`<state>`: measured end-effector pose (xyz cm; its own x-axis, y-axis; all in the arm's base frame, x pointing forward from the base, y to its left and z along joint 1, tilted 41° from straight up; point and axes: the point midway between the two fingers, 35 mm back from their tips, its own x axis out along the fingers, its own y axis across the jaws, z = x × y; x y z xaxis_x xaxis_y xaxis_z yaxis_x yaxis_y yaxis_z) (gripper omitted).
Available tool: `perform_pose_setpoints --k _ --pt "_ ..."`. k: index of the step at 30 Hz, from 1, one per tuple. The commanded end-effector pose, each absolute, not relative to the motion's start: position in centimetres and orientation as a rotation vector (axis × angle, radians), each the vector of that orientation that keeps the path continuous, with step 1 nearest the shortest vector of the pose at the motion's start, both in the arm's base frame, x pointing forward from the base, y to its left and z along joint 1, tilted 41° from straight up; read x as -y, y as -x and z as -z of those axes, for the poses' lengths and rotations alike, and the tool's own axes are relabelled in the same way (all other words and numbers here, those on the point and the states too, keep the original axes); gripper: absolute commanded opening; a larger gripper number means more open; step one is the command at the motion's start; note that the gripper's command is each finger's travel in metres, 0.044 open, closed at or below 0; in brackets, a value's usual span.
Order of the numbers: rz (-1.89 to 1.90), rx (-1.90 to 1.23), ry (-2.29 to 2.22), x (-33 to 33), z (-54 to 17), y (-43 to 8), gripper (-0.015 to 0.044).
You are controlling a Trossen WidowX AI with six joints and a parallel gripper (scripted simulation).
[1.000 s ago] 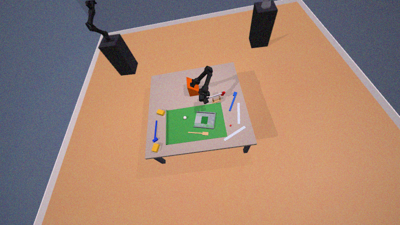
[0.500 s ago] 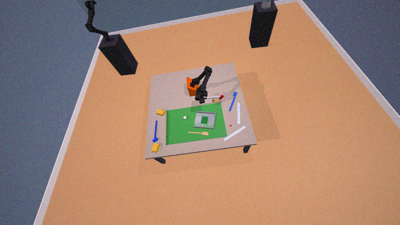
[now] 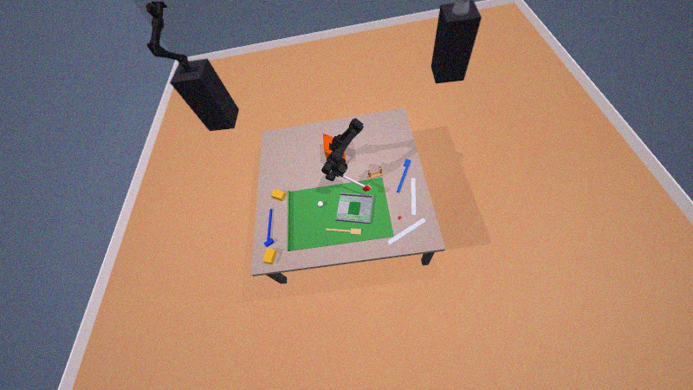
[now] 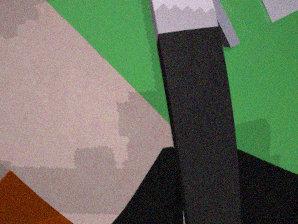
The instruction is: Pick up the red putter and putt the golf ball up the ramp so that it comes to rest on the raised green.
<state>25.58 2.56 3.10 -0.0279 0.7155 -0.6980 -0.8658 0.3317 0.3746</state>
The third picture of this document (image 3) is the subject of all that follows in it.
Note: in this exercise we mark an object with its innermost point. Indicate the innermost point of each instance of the green putting mat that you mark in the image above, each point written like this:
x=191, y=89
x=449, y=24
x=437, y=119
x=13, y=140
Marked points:
x=308, y=221

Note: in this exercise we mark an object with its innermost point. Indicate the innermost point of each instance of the blue putter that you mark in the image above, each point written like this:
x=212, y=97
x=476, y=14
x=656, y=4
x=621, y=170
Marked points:
x=269, y=240

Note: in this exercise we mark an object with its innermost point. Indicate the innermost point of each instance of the yellow block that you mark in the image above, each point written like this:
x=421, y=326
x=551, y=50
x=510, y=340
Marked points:
x=278, y=195
x=269, y=256

